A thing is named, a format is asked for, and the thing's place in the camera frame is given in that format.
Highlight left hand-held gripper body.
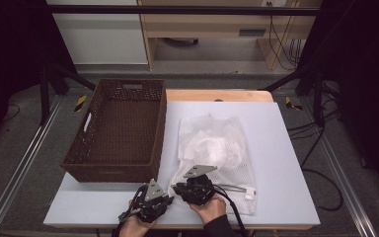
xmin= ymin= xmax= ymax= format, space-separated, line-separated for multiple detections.
xmin=117 ymin=178 xmax=170 ymax=224

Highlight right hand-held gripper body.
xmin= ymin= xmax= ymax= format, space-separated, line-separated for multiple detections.
xmin=181 ymin=164 xmax=219 ymax=206

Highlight white shirt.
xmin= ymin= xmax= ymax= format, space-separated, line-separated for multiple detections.
xmin=189 ymin=128 xmax=246 ymax=170

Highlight brown woven basket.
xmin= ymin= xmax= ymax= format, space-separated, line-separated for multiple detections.
xmin=60 ymin=77 xmax=168 ymax=184

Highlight person's right hand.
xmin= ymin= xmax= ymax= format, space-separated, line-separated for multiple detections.
xmin=188 ymin=194 xmax=227 ymax=226

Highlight person's left hand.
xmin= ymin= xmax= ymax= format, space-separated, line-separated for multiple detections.
xmin=117 ymin=210 xmax=158 ymax=237

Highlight white quilted table cover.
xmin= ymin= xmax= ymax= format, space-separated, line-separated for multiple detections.
xmin=43 ymin=101 xmax=321 ymax=228

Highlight yellow black tape strip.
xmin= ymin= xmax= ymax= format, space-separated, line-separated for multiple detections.
xmin=73 ymin=95 xmax=89 ymax=113
xmin=284 ymin=96 xmax=304 ymax=112

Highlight black metal stand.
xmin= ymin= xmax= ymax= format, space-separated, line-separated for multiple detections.
xmin=38 ymin=60 xmax=97 ymax=126
xmin=262 ymin=63 xmax=327 ymax=128

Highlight beige wooden desk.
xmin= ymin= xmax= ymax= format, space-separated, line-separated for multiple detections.
xmin=137 ymin=0 xmax=324 ymax=71

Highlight white cabinet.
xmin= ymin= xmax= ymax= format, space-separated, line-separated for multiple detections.
xmin=47 ymin=0 xmax=149 ymax=65

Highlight black curtain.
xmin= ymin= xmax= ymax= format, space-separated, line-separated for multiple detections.
xmin=295 ymin=0 xmax=379 ymax=192
xmin=0 ymin=0 xmax=77 ymax=149

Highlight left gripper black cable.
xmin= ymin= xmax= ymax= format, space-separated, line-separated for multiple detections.
xmin=112 ymin=186 xmax=147 ymax=237

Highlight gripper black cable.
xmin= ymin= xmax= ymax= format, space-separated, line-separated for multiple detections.
xmin=112 ymin=186 xmax=147 ymax=237
xmin=214 ymin=188 xmax=249 ymax=237

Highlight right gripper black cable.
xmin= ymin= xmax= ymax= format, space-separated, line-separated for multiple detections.
xmin=214 ymin=188 xmax=249 ymax=237

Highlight black floor cables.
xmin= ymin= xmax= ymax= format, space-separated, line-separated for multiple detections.
xmin=287 ymin=82 xmax=344 ymax=212

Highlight aluminium floor rail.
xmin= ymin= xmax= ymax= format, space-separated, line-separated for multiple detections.
xmin=0 ymin=95 xmax=64 ymax=237
xmin=300 ymin=98 xmax=379 ymax=237

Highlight black desk cables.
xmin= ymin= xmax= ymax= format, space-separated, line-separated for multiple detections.
xmin=266 ymin=1 xmax=304 ymax=71

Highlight black horizontal frame bar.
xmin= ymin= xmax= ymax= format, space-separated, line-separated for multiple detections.
xmin=45 ymin=4 xmax=322 ymax=17

